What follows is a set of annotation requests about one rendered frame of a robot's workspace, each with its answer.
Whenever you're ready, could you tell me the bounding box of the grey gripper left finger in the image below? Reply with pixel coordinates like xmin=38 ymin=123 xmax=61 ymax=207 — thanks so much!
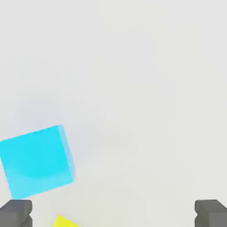
xmin=0 ymin=199 xmax=33 ymax=227

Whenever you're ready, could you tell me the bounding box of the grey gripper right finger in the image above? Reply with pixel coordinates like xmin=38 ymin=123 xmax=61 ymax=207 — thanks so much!
xmin=194 ymin=199 xmax=227 ymax=227

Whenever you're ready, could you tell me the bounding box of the small yellow cube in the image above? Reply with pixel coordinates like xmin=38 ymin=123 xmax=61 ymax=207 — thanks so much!
xmin=51 ymin=215 xmax=81 ymax=227

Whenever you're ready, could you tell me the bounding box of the small cyan cube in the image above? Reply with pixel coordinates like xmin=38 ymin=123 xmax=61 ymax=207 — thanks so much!
xmin=0 ymin=124 xmax=76 ymax=200

